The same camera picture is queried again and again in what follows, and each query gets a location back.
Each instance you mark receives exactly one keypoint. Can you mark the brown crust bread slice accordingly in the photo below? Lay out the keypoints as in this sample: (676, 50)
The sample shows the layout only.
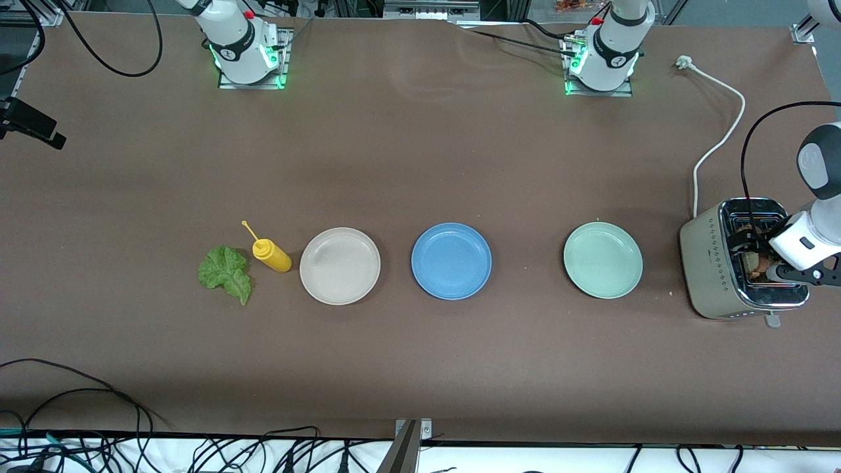
(762, 268)

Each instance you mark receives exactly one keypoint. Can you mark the yellow squeeze bottle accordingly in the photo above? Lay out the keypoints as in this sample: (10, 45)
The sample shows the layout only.
(272, 256)

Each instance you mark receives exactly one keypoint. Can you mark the green lettuce leaf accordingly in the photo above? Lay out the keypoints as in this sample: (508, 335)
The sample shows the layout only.
(223, 269)

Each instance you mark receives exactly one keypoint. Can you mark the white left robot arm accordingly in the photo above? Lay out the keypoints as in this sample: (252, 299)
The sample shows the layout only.
(611, 52)

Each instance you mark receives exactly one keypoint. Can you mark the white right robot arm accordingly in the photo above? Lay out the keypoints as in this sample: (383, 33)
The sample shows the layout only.
(236, 46)

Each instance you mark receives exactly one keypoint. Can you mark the pale green plate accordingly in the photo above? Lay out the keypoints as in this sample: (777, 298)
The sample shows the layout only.
(603, 260)

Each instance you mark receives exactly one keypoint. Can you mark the blue plate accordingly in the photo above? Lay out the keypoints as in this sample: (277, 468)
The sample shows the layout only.
(451, 261)

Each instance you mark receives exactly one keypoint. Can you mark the off-white plate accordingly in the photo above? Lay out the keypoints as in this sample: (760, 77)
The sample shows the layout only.
(340, 266)

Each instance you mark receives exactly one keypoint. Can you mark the beige chrome two-slot toaster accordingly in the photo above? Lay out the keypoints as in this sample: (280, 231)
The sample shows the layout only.
(706, 263)

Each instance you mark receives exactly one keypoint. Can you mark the orange background items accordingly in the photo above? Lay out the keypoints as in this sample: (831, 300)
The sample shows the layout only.
(571, 5)

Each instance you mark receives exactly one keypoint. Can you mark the grey metal box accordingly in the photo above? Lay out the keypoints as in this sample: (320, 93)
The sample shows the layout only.
(430, 10)

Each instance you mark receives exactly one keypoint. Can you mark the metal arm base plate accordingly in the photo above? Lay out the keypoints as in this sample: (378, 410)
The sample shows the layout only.
(284, 59)
(598, 93)

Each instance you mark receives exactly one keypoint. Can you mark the metal corner bracket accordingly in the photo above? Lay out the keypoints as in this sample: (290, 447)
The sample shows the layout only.
(805, 34)

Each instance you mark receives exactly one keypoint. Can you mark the metal table edge bracket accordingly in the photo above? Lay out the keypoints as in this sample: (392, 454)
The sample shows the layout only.
(426, 430)

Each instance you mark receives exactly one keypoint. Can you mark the grey metal post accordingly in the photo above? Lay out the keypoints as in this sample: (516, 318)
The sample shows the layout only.
(402, 456)

